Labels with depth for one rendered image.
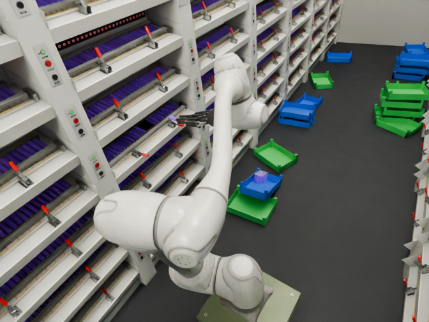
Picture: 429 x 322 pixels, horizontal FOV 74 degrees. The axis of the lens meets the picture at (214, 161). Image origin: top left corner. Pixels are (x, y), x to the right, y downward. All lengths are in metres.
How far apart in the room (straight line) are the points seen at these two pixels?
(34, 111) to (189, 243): 0.66
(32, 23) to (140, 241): 0.68
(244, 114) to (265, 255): 1.00
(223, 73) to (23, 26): 0.58
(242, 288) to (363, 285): 0.82
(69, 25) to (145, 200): 0.63
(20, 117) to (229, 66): 0.66
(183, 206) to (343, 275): 1.29
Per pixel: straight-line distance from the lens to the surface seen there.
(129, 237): 0.71
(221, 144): 0.84
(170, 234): 0.65
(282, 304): 1.41
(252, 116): 1.05
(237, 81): 0.98
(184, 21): 1.48
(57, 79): 1.05
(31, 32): 1.02
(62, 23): 1.07
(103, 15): 1.16
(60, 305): 1.51
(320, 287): 1.75
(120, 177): 1.31
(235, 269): 1.17
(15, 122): 1.02
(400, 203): 2.26
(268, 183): 2.17
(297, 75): 3.43
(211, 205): 0.67
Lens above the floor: 1.53
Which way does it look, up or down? 39 degrees down
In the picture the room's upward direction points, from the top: 8 degrees counter-clockwise
